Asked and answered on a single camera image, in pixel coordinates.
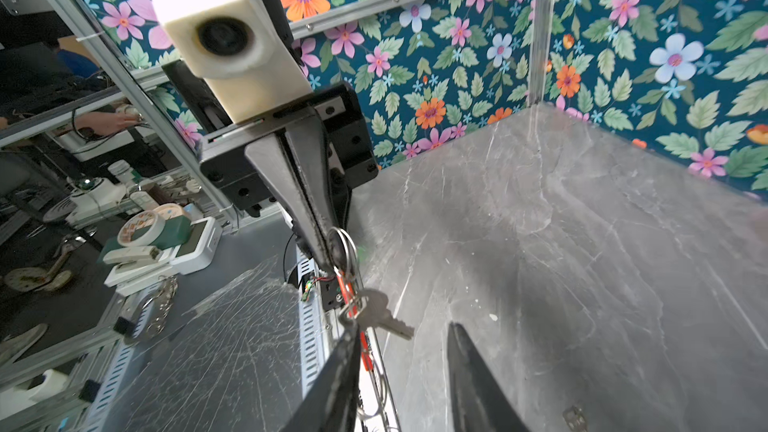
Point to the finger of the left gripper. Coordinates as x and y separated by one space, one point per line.
315 218
268 156

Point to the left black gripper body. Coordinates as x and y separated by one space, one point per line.
351 158

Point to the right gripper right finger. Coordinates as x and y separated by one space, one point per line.
477 401

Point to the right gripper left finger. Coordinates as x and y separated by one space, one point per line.
331 404

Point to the large keyring with red grip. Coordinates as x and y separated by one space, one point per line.
371 391

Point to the white device on desk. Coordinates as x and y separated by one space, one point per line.
194 255

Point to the roll of tape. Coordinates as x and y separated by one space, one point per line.
141 230

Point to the left small circuit board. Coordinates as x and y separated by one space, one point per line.
307 285

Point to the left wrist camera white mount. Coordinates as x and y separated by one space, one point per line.
242 50

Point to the white slotted cable duct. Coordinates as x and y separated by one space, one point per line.
239 350

